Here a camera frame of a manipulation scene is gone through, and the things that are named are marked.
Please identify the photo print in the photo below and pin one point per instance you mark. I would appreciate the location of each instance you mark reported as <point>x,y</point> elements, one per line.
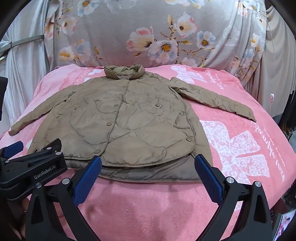
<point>283,224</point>

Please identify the silver grey curtain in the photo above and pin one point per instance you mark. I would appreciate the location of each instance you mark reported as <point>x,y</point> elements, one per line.
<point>282,58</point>
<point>25,81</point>

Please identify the grey curtain tieback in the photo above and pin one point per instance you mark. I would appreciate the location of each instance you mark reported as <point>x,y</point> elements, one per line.
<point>25,40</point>

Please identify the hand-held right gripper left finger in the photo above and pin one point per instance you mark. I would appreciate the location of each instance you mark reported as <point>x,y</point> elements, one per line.
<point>87,180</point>

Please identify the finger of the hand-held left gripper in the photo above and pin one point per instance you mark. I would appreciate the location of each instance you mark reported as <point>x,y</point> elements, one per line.
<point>13,147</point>
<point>47,144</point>

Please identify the grey floral bedsheet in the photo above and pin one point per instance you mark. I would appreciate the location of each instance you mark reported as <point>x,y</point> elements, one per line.
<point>120,23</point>

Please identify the pink printed blanket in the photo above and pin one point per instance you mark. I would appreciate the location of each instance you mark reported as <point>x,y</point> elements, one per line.
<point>161,208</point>

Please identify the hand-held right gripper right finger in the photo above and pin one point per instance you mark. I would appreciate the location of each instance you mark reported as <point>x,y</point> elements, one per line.
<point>209,178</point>

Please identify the tan quilted jacket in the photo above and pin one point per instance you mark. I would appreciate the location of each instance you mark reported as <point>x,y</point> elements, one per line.
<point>138,120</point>

